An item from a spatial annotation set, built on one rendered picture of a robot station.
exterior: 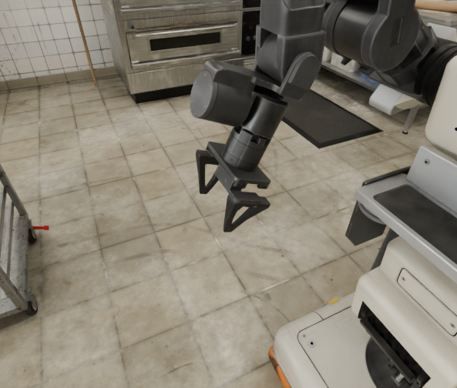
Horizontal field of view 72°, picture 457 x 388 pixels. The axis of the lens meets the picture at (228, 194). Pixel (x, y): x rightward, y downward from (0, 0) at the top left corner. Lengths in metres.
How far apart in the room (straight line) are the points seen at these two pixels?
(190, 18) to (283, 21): 2.97
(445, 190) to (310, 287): 1.21
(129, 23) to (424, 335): 3.03
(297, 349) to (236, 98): 0.94
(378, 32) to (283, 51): 0.12
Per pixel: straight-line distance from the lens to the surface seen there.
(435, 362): 0.68
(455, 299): 0.64
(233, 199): 0.43
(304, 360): 1.17
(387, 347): 0.76
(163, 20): 3.28
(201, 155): 0.51
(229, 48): 3.54
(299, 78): 0.41
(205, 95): 0.39
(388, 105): 0.60
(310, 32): 0.42
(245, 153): 0.44
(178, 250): 1.78
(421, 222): 0.50
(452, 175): 0.52
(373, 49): 0.46
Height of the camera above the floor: 1.34
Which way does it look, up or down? 39 degrees down
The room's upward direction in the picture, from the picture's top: straight up
